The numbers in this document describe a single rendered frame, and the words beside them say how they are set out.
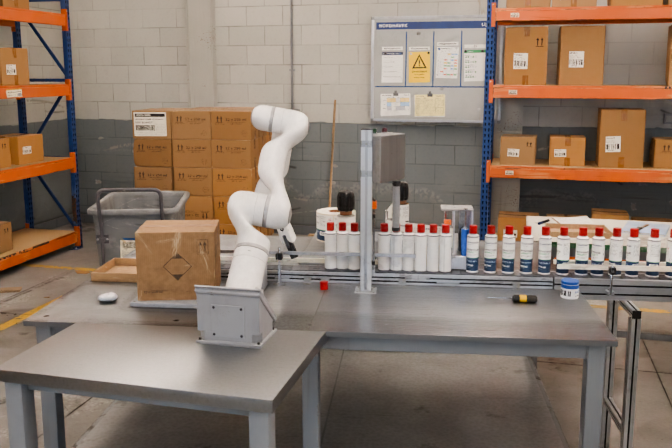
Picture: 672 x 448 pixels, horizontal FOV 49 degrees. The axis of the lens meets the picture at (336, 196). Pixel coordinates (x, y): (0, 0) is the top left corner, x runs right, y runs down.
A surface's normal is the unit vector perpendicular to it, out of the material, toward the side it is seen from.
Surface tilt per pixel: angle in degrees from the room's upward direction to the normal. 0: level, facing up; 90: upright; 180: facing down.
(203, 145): 90
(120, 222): 94
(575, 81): 90
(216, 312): 90
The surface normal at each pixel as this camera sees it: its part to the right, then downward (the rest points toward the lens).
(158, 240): 0.07, 0.16
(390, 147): 0.76, 0.11
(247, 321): -0.22, 0.16
